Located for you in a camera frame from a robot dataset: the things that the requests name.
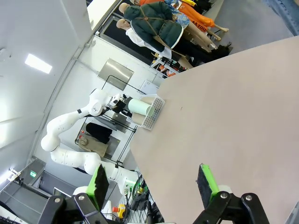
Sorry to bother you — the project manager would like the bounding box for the white perforated plastic basket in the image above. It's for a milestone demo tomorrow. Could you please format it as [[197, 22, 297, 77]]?
[[126, 93, 166, 131]]

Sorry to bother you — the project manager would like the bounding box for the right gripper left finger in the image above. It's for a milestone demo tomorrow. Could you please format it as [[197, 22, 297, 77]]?
[[38, 163, 113, 224]]

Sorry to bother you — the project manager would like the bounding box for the black hanging garment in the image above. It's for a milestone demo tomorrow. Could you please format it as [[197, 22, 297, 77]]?
[[85, 122, 113, 145]]

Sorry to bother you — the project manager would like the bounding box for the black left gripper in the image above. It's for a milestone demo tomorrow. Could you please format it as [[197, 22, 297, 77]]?
[[114, 96, 133, 118]]

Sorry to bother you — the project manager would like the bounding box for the silver metal wall box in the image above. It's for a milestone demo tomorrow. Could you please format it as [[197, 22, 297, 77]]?
[[97, 57, 135, 91]]

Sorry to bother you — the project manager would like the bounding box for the pale green paper cup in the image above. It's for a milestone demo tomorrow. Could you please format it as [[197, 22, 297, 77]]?
[[128, 98, 156, 117]]

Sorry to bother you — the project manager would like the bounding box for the blue patterned shirt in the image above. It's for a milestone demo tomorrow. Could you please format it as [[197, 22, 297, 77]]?
[[164, 0, 190, 29]]

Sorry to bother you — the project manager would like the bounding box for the mannequin in green puffer jacket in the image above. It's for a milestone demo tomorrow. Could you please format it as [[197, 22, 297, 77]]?
[[116, 17, 231, 65]]

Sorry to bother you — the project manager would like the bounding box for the white cardboard box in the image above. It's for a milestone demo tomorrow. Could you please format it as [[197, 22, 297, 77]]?
[[139, 79, 160, 96]]

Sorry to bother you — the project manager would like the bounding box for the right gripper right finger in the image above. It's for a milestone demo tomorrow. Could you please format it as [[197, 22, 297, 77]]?
[[191, 164, 270, 224]]

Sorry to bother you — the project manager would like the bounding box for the black bag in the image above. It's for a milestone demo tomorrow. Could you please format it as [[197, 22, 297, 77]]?
[[209, 43, 234, 60]]

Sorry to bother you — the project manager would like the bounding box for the mannequin in orange garment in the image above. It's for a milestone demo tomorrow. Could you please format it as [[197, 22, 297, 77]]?
[[137, 0, 230, 42]]

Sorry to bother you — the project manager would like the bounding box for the black clothes rack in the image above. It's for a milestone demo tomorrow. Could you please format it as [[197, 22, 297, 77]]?
[[74, 74, 139, 165]]

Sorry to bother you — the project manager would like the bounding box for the yellow emergency stop button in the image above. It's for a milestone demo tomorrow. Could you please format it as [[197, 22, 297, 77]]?
[[113, 203, 127, 219]]

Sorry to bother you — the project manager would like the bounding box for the black cable bundle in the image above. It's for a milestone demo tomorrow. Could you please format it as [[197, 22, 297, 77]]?
[[125, 174, 150, 210]]

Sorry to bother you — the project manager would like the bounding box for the beige hanging garment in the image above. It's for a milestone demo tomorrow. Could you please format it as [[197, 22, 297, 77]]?
[[78, 134, 109, 159]]

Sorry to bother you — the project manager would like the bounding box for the rectangular ceiling light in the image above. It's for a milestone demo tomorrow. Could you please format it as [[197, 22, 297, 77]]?
[[24, 53, 53, 75]]

